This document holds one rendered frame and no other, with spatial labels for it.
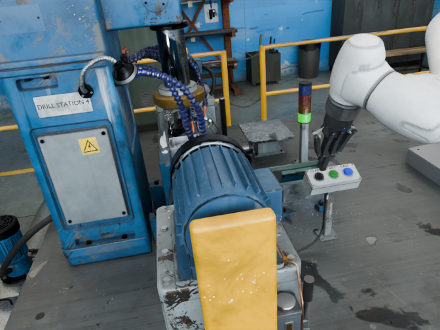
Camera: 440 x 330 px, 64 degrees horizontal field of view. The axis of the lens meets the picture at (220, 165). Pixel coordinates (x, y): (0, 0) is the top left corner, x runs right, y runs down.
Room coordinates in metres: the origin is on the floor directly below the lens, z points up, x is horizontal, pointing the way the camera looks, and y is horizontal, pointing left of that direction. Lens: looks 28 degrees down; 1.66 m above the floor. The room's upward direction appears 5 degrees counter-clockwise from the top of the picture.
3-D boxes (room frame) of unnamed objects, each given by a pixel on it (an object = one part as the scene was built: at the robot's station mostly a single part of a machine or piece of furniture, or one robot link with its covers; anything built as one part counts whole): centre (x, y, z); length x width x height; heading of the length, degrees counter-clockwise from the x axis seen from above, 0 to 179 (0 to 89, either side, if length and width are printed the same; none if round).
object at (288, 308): (0.49, -0.11, 1.07); 0.08 x 0.07 x 0.20; 97
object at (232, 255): (0.58, -0.03, 1.16); 0.33 x 0.26 x 0.42; 7
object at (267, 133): (1.78, -0.26, 0.86); 0.27 x 0.24 x 0.12; 7
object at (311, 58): (6.26, -1.73, 0.30); 0.39 x 0.39 x 0.60
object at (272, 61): (6.09, -0.90, 0.41); 0.52 x 0.47 x 0.82; 97
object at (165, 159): (1.19, 0.23, 0.97); 0.30 x 0.11 x 0.34; 7
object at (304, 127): (1.57, -0.42, 1.01); 0.08 x 0.08 x 0.42; 7
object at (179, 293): (0.61, 0.01, 0.99); 0.35 x 0.31 x 0.37; 7
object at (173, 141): (1.20, 0.12, 1.11); 0.12 x 0.11 x 0.07; 97
